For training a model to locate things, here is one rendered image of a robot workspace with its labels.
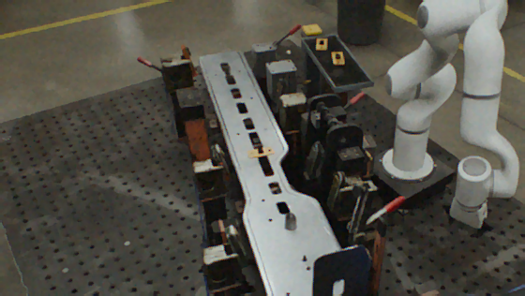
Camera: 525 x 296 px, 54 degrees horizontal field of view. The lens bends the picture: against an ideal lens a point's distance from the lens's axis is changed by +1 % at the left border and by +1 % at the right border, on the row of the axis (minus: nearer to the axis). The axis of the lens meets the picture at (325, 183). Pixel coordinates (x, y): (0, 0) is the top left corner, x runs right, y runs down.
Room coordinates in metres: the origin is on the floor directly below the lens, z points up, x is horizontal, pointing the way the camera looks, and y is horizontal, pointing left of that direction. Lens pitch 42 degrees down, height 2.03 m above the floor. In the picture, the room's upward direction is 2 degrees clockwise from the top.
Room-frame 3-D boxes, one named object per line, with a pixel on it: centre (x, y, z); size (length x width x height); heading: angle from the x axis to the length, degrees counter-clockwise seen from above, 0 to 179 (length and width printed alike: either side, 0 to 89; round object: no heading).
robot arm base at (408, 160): (1.51, -0.31, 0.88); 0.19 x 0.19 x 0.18
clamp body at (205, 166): (1.17, 0.35, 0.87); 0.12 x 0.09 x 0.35; 111
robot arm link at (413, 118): (1.51, -0.33, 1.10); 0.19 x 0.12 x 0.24; 103
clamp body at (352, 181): (1.08, -0.07, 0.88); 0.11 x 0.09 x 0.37; 111
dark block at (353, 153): (1.15, -0.07, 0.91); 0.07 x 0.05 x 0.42; 111
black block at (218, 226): (0.97, 0.28, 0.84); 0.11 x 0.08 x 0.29; 111
